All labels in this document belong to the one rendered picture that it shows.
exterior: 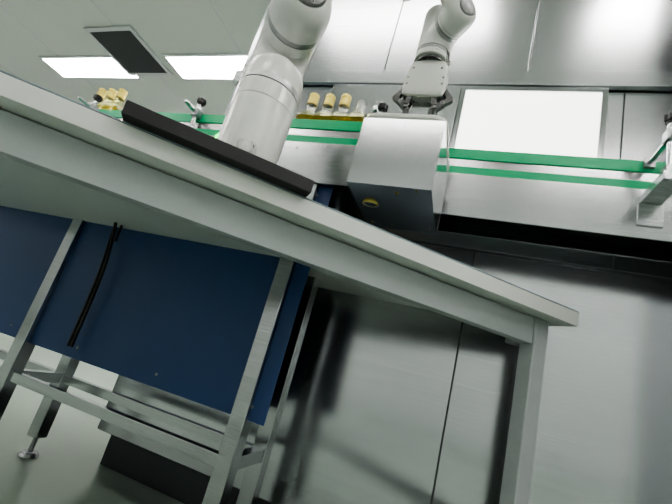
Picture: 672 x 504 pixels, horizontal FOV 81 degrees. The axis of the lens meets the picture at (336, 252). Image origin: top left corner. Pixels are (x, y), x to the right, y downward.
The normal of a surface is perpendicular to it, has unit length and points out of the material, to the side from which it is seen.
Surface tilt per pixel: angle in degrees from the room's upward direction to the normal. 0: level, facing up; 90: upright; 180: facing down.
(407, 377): 90
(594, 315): 90
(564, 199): 90
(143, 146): 90
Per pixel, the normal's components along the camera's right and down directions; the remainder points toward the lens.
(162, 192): 0.38, -0.16
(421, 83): -0.29, -0.28
